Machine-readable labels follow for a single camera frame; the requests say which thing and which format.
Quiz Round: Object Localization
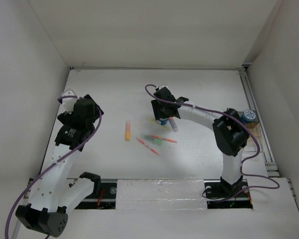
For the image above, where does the orange thin pen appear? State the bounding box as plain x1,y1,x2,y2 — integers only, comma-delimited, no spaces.
150,135,177,143

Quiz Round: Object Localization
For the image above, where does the red thin pen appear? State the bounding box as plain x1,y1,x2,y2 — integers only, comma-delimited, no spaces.
137,137,159,155

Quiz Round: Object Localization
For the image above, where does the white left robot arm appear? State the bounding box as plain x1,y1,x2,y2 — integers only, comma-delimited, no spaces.
15,93,104,238

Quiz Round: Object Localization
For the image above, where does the aluminium side rail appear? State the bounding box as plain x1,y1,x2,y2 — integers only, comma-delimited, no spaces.
238,65,280,178

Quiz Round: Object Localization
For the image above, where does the orange cap grey highlighter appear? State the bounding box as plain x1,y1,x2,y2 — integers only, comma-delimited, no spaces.
168,117,178,132

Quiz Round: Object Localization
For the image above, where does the green cap teal highlighter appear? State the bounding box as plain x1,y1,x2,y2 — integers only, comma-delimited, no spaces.
141,134,163,146

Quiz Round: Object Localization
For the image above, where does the yellow thin pen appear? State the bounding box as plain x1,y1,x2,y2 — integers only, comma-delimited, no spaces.
149,119,171,131

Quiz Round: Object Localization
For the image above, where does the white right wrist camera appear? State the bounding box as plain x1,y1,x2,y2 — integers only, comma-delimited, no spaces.
156,85,168,90

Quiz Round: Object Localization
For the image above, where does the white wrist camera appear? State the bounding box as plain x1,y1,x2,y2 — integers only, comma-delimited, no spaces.
156,85,168,90
58,89,82,114

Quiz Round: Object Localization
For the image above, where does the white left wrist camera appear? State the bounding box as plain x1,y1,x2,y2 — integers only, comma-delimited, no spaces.
58,89,82,114

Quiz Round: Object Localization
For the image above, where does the clear plastic container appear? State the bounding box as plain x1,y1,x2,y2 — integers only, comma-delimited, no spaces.
244,136,263,152

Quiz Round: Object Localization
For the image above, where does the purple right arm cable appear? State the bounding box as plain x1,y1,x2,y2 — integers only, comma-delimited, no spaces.
145,84,281,202

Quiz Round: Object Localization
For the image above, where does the aluminium front rail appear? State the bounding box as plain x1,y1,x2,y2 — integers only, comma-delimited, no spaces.
27,177,255,210

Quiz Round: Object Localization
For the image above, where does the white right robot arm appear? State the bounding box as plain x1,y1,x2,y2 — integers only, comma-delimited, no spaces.
151,86,249,198

